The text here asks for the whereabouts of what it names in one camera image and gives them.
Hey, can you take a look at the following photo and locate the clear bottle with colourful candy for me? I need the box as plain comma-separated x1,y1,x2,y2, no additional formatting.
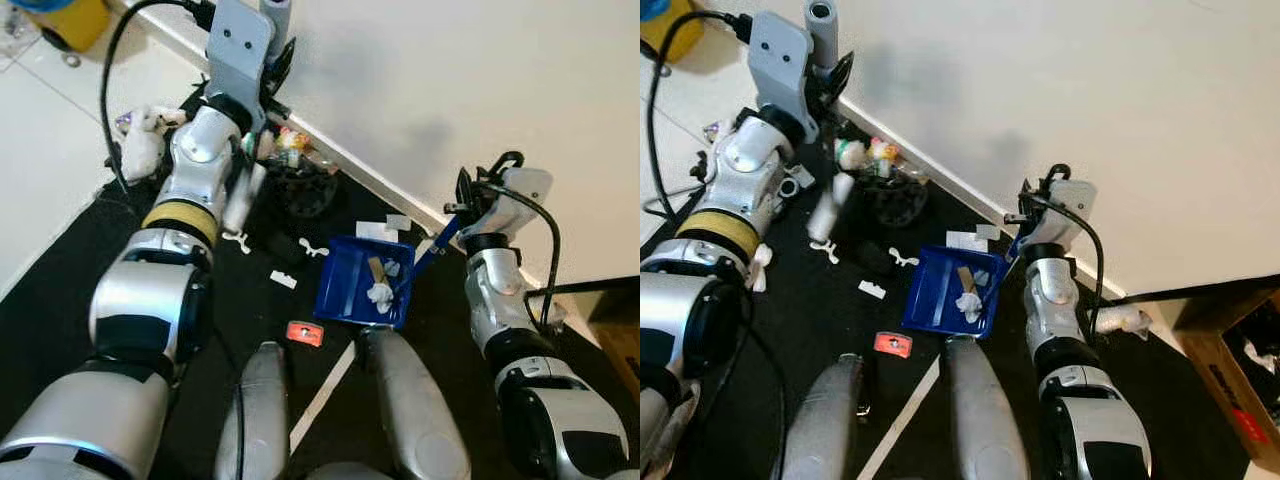
865,135,926,181
275,125,336,171

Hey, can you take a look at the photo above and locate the blue long handled dustpan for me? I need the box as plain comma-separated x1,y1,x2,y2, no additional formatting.
900,230,1026,339
313,212,466,331

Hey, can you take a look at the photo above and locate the grey right robot leg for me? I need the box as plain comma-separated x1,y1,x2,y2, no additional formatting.
945,335,1031,480
358,328,471,480

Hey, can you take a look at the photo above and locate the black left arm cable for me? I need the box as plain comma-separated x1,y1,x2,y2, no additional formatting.
100,0,219,193
645,10,761,216

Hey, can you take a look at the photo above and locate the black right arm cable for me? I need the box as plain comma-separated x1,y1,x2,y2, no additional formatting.
1020,165,1106,346
475,150,563,336

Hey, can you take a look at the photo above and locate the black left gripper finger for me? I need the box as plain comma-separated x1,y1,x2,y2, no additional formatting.
268,38,298,93
822,52,854,101

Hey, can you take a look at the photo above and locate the white floor tape strip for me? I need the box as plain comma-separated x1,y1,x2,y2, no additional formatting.
860,358,941,480
290,340,356,456

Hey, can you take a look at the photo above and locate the black floor mat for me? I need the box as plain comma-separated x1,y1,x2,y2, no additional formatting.
640,120,1251,480
0,85,641,480

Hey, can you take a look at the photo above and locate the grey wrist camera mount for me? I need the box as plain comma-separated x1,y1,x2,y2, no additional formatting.
748,10,823,121
207,0,278,131
1040,178,1099,249
488,168,554,239

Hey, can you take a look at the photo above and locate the white paper slip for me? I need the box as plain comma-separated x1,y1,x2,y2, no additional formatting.
355,213,413,243
945,225,1001,253

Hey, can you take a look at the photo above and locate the brown cardboard box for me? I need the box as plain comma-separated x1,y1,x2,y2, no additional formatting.
1175,290,1280,446
588,290,641,401

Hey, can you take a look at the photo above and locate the grey left robot leg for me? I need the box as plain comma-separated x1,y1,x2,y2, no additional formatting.
215,342,293,480
780,353,871,480

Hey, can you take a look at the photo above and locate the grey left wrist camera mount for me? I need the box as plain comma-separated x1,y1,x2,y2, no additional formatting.
207,0,278,131
748,10,823,121

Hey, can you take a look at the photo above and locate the grey robot leg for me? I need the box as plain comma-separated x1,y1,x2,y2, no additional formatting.
780,353,871,480
945,335,1031,480
215,342,293,480
358,328,471,480

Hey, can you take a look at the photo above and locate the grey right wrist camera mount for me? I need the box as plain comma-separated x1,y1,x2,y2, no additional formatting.
488,168,554,239
1040,178,1099,249

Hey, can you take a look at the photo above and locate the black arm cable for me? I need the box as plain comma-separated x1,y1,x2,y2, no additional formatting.
1020,165,1106,346
475,150,563,336
645,10,761,216
100,0,219,193

